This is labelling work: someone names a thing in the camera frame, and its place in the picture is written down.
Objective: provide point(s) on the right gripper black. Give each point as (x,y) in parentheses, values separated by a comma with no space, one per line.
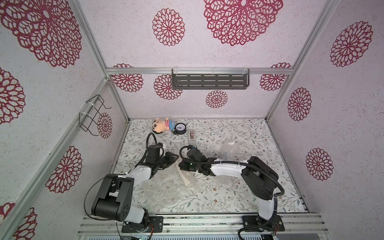
(186,163)

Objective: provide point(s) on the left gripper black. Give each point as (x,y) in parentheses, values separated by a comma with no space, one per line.
(173,159)

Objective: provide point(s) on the cream ribbed vase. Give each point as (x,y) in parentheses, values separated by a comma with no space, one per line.
(187,177)

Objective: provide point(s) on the bubble wrap sheet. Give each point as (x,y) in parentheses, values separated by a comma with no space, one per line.
(165,190)
(228,146)

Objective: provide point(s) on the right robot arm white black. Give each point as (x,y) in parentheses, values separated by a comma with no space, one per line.
(259,177)

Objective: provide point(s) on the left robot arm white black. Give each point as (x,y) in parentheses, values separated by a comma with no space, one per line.
(114,198)

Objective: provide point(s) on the black alarm clock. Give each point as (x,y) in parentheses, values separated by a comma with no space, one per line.
(180,129)

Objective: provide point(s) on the plush boy doll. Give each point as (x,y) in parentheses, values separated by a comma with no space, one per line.
(159,126)

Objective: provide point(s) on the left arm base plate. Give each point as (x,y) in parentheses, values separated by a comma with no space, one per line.
(149,224)

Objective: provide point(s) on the dark grey wall shelf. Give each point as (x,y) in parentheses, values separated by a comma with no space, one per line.
(197,81)

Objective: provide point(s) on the black wire wall rack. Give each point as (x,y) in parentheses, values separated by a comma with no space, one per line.
(96,120)

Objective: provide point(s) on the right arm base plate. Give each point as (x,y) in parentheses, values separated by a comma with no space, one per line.
(264,224)

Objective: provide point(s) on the aluminium rail base frame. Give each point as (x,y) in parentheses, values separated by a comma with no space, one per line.
(208,224)

